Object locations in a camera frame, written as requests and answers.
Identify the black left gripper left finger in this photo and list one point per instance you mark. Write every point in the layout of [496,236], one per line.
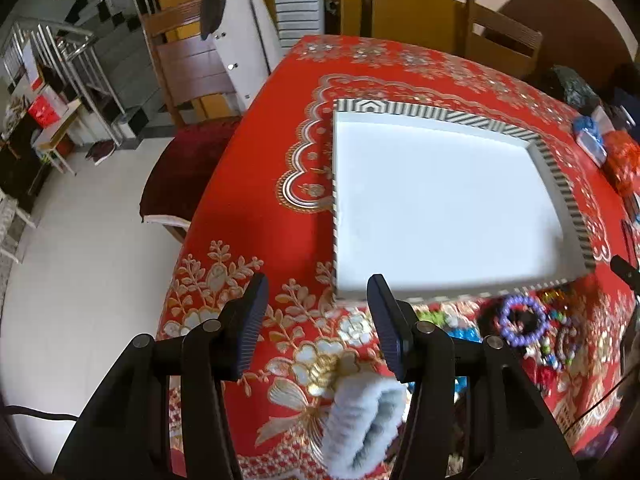
[219,350]

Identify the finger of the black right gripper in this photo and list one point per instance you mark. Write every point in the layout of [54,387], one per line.
[626,272]

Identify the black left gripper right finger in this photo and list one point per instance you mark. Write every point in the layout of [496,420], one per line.
[418,352]

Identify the white fluffy scrunchie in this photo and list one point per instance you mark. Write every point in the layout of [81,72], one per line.
[363,421]

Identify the striped white jewelry tray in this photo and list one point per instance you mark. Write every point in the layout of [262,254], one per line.
[447,205]

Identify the red plastic bag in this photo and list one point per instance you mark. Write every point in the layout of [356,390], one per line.
[621,165]

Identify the blue tissue pack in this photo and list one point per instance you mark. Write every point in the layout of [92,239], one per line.
[588,138]

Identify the red floral tablecloth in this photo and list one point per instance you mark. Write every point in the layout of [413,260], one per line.
[267,208]

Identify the dark red seat cushion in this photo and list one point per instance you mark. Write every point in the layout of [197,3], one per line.
[178,180]

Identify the round dark wooden tabletop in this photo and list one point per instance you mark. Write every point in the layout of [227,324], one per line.
[578,35]

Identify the wooden chair with coat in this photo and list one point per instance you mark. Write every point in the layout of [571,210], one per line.
[186,69]

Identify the small white side table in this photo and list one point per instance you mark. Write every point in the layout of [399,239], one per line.
[46,143]

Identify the wooden chair behind table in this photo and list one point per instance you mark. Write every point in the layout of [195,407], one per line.
[499,42]

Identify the red gift bag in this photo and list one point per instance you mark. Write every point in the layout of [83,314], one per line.
[43,113]

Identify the metal stair railing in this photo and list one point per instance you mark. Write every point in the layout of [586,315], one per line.
[89,50]

